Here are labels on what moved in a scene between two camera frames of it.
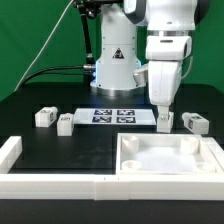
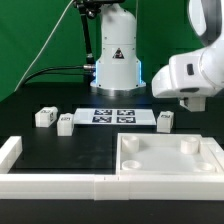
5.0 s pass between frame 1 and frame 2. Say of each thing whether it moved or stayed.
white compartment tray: stayed
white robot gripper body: moved
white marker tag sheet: stayed
